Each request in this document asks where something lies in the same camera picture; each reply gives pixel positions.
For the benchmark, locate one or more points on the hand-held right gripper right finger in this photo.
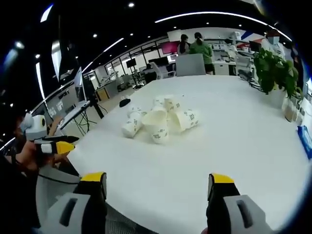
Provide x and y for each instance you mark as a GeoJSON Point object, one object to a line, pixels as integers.
{"type": "Point", "coordinates": [226, 219]}

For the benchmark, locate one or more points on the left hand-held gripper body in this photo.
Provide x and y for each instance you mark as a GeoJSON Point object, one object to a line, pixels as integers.
{"type": "Point", "coordinates": [36, 126]}

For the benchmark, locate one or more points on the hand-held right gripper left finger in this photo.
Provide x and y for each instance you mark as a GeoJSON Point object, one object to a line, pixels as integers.
{"type": "Point", "coordinates": [73, 214]}

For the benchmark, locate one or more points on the pile of white paper cups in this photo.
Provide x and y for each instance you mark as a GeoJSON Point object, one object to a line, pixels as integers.
{"type": "Point", "coordinates": [156, 122]}

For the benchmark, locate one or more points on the person's left hand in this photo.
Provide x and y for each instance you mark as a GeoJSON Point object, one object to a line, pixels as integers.
{"type": "Point", "coordinates": [28, 157]}

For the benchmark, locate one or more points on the white side table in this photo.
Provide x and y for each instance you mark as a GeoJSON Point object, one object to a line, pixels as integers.
{"type": "Point", "coordinates": [73, 113]}

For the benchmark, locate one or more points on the grey mesh chair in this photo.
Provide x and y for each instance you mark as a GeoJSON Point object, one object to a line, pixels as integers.
{"type": "Point", "coordinates": [56, 179]}

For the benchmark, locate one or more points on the open laptop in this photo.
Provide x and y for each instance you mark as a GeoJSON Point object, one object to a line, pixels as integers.
{"type": "Point", "coordinates": [80, 87]}

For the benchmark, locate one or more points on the small black object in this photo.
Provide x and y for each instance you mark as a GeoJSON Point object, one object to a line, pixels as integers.
{"type": "Point", "coordinates": [124, 102]}

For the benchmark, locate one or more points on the black monitor on stand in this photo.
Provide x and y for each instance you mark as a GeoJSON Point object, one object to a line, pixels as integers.
{"type": "Point", "coordinates": [130, 63]}

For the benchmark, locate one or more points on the blue packet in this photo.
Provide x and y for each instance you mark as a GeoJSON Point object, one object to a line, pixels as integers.
{"type": "Point", "coordinates": [306, 141]}

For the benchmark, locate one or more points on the white office chair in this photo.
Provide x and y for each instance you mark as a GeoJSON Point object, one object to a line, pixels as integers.
{"type": "Point", "coordinates": [161, 70]}

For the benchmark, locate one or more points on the clear containers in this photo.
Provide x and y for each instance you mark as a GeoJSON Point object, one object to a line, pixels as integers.
{"type": "Point", "coordinates": [290, 111]}

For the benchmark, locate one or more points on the grey chair back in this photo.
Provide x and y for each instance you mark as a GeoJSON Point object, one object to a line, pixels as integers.
{"type": "Point", "coordinates": [190, 65]}

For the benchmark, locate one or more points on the green potted plant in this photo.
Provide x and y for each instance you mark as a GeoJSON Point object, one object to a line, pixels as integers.
{"type": "Point", "coordinates": [273, 68]}

